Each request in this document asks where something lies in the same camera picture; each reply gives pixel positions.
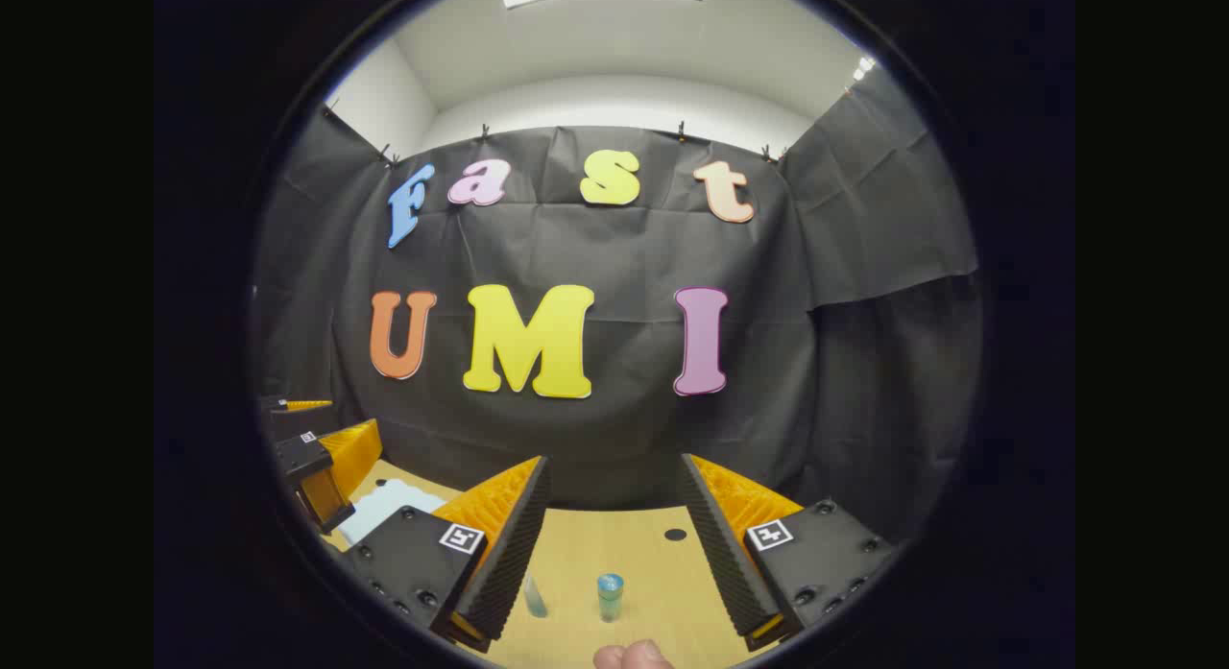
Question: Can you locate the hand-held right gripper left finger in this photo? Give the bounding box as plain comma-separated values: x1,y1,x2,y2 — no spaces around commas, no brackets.
341,455,553,654

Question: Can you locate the light blue suitcase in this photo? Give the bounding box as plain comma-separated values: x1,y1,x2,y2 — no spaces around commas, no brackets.
336,477,447,547

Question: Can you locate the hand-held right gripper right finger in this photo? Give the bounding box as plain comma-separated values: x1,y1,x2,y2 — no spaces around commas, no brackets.
680,452,899,653

